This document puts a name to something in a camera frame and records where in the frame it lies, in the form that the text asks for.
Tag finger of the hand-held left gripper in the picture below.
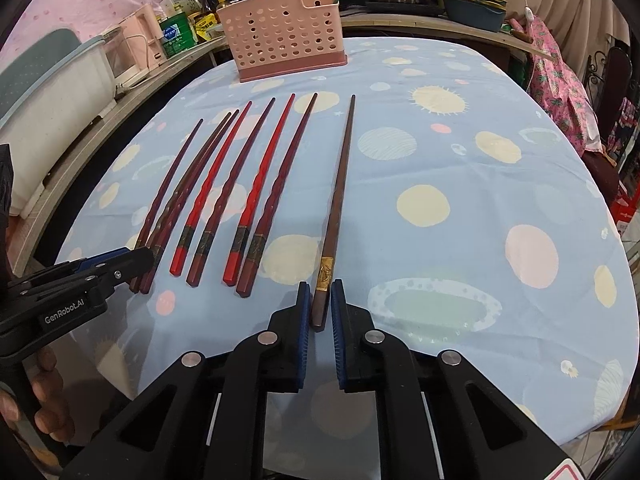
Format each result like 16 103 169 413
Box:
52 251 129 276
20 246 156 306

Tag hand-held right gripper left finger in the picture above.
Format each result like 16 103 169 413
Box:
60 281 314 480

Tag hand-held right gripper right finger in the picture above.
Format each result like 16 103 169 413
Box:
330 280 574 480

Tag brown chopstick with gold band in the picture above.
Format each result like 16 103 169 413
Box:
310 94 357 332

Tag pink perforated utensil holder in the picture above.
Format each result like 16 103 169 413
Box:
215 0 349 84

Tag person's left hand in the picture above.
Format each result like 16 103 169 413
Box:
0 347 77 447

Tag white kitchen appliance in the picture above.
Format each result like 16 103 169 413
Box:
101 27 147 85

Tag pink electric kettle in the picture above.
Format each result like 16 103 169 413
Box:
120 2 167 71

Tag green tea canister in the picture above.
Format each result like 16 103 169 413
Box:
159 10 199 59

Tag yellow seasoning packet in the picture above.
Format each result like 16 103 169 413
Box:
194 13 222 42

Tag grey kitchen counter board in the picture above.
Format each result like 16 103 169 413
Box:
340 9 548 58

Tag black induction cooker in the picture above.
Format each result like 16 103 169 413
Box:
364 0 447 17

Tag pink pineapple print cloth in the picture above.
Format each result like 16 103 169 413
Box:
529 14 622 157

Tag blue plastic basin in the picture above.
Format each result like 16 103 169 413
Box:
442 0 507 32

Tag black metal chair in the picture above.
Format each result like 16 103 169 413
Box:
589 44 637 141

